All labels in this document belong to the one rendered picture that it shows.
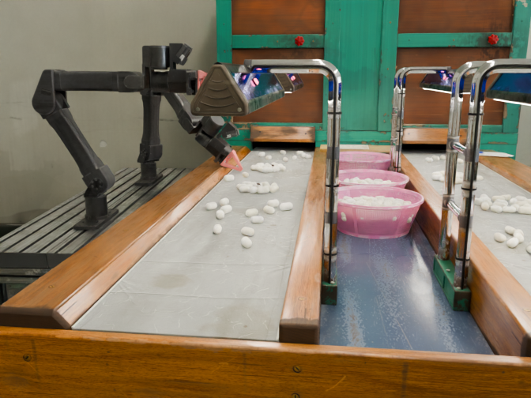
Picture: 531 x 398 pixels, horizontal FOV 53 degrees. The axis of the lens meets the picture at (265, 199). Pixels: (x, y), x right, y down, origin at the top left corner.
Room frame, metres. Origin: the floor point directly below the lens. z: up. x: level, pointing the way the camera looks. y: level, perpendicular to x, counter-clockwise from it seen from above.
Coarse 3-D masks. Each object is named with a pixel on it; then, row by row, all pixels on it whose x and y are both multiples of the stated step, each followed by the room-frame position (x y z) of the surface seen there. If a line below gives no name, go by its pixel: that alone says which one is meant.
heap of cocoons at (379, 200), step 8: (344, 200) 1.48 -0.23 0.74; (352, 200) 1.48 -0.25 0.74; (360, 200) 1.48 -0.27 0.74; (368, 200) 1.49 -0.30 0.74; (376, 200) 1.50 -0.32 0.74; (384, 200) 1.49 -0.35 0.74; (392, 200) 1.49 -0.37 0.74; (400, 200) 1.48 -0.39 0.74; (344, 216) 1.35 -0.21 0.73; (376, 216) 1.34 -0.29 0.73; (360, 224) 1.33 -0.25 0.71; (392, 232) 1.34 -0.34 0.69
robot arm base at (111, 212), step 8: (88, 200) 1.49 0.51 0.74; (96, 200) 1.49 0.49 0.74; (104, 200) 1.51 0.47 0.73; (88, 208) 1.50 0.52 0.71; (96, 208) 1.49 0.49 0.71; (104, 208) 1.51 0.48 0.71; (112, 208) 1.62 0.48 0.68; (88, 216) 1.49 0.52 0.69; (96, 216) 1.49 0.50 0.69; (104, 216) 1.50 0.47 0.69; (112, 216) 1.56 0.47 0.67; (80, 224) 1.44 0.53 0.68; (88, 224) 1.44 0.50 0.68; (96, 224) 1.44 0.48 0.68
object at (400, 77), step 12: (408, 72) 1.86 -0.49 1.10; (420, 72) 1.86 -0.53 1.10; (432, 72) 1.86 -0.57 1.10; (444, 72) 1.85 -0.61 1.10; (396, 84) 2.01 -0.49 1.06; (396, 96) 2.01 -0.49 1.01; (396, 108) 2.01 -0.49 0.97; (396, 120) 2.01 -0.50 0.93; (396, 132) 1.87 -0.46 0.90; (396, 144) 1.87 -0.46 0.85; (396, 156) 1.87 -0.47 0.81; (396, 168) 1.87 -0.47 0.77
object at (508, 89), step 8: (496, 80) 1.26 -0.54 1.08; (504, 80) 1.21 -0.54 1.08; (512, 80) 1.16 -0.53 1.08; (520, 80) 1.11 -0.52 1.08; (528, 80) 1.07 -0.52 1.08; (488, 88) 1.27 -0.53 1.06; (496, 88) 1.22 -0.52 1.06; (504, 88) 1.17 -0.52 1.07; (512, 88) 1.12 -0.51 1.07; (520, 88) 1.08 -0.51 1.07; (528, 88) 1.04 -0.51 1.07; (488, 96) 1.25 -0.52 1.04; (496, 96) 1.20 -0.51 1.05; (504, 96) 1.14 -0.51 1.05; (512, 96) 1.09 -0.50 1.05; (520, 96) 1.05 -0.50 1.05; (528, 96) 1.01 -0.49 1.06
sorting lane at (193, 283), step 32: (256, 160) 2.20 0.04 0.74; (288, 160) 2.20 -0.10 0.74; (224, 192) 1.59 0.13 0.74; (256, 192) 1.59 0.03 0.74; (288, 192) 1.59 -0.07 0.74; (192, 224) 1.23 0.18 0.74; (224, 224) 1.23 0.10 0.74; (256, 224) 1.23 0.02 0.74; (288, 224) 1.23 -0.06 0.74; (160, 256) 1.01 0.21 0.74; (192, 256) 1.01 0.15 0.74; (224, 256) 1.01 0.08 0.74; (256, 256) 1.01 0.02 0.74; (288, 256) 1.01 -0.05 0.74; (128, 288) 0.84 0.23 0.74; (160, 288) 0.84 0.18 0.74; (192, 288) 0.84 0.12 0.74; (224, 288) 0.84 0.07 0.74; (256, 288) 0.84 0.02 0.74; (96, 320) 0.72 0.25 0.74; (128, 320) 0.72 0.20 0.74; (160, 320) 0.72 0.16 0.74; (192, 320) 0.72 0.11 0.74; (224, 320) 0.72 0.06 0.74; (256, 320) 0.72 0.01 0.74
